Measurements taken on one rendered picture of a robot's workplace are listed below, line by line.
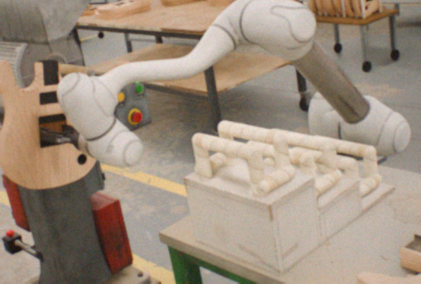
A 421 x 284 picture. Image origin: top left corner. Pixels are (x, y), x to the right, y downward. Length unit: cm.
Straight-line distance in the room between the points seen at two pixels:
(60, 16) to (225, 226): 81
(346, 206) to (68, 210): 130
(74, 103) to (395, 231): 83
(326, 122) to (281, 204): 99
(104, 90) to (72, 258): 109
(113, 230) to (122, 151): 102
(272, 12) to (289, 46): 11
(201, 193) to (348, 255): 35
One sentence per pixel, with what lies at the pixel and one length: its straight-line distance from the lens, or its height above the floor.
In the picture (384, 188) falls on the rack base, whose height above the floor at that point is 94.
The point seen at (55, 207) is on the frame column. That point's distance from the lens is 250.
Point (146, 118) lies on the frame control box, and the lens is 245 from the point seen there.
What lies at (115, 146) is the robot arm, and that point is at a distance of 168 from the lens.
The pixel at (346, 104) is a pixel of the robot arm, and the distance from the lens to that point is 208.
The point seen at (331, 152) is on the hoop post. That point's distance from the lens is 152.
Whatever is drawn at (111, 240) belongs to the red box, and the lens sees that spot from 267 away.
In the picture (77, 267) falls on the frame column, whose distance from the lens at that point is 264.
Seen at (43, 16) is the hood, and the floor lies 147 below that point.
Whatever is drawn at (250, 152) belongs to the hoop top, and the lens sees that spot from 132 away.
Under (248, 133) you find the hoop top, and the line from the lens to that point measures 142.
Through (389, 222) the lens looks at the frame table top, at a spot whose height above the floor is 93.
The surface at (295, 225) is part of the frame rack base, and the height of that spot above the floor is 102.
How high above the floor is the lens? 171
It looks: 17 degrees down
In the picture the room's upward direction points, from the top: 11 degrees counter-clockwise
